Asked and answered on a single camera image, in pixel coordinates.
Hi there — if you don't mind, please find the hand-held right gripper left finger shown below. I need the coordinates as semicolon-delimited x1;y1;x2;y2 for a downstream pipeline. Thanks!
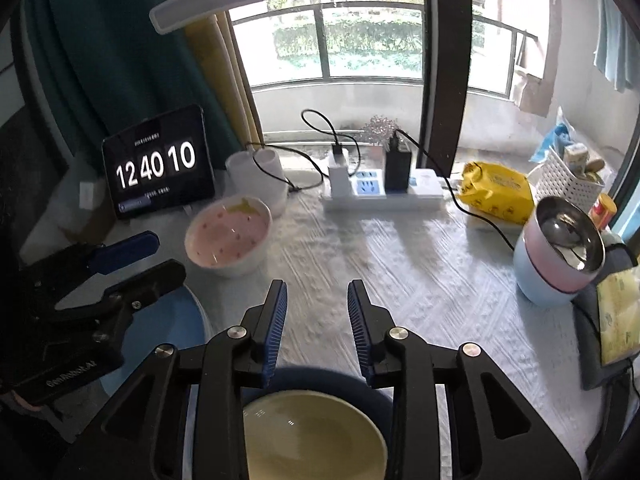
55;279;289;480

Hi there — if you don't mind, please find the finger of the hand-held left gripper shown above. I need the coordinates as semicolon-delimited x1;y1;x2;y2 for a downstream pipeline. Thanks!
75;231;160;276
52;259;187;333

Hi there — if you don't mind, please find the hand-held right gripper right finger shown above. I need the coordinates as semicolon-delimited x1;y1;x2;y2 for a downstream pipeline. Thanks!
347;279;583;480

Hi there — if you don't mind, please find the blue plate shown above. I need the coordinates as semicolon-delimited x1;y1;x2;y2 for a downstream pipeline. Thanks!
100;285;210;401

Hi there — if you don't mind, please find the blue bowl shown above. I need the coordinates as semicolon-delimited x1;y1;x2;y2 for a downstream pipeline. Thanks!
240;365;396;480

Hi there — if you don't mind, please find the pink bowl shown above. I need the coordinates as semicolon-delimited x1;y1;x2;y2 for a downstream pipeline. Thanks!
185;196;273;278

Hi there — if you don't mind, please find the yellow bowl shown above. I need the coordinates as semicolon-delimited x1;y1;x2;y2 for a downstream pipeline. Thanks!
242;391;390;480

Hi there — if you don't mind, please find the cardboard box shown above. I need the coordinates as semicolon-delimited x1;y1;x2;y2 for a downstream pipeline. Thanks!
30;160;118;251

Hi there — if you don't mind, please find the tablet with clock display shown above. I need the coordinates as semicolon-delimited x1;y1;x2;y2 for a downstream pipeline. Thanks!
101;105;217;221

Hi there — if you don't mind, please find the white power strip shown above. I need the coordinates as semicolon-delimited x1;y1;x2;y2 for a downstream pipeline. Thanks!
320;167;446;213

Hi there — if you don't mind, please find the white cylindrical lamp base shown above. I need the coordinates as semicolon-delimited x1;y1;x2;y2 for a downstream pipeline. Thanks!
225;149;290;218

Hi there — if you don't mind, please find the white charger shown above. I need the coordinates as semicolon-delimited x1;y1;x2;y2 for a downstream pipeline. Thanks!
327;152;351;196

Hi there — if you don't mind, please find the black charger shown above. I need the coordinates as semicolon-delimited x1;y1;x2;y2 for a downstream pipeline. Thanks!
384;147;412;193

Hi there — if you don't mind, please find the teal curtain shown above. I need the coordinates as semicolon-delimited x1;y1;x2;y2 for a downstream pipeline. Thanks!
25;0;246;161

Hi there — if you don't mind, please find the yellow curtain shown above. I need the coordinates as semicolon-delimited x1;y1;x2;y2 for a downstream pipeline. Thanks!
155;0;266;148

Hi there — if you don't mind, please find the steel bowl with pastel shell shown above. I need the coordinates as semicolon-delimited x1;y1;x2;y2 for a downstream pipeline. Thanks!
513;196;606;307

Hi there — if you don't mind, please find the yellow wipes packet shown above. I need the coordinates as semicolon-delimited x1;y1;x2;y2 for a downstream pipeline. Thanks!
459;161;535;225

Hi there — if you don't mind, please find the silver decorative plant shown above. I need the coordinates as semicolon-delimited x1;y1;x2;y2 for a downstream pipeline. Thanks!
361;115;401;148

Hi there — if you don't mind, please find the metal spoon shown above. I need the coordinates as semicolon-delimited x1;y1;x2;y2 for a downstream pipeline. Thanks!
542;217;588;271

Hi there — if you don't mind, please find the grey pouch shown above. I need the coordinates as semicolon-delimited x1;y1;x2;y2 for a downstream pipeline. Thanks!
572;245;640;391

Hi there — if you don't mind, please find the white plastic basket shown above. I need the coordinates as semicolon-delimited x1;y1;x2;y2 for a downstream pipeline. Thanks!
527;146;606;213

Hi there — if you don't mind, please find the yellow flat packet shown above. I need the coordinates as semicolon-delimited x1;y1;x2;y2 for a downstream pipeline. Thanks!
597;265;640;366

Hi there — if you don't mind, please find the orange lidded jar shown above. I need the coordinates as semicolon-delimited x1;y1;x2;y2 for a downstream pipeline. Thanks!
590;194;617;231

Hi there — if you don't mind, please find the blue plastic bag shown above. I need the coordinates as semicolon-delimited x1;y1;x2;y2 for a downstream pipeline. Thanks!
530;107;576;163

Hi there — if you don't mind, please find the cream carton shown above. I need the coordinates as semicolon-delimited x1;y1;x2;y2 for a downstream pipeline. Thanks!
565;144;589;176

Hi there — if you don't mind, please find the beige hanging cloth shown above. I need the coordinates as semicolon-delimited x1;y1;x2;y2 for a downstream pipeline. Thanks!
512;35;561;116

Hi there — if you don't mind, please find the metal balcony railing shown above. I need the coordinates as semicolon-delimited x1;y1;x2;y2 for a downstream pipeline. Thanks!
232;2;538;96

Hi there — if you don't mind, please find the blue hanging towel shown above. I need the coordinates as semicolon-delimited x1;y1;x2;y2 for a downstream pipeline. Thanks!
594;0;640;93

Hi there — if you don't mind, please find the black charger cable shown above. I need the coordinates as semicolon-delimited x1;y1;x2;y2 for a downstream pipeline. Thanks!
394;129;516;252

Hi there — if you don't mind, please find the dark window frame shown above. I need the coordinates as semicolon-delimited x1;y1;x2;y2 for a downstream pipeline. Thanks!
420;0;473;176

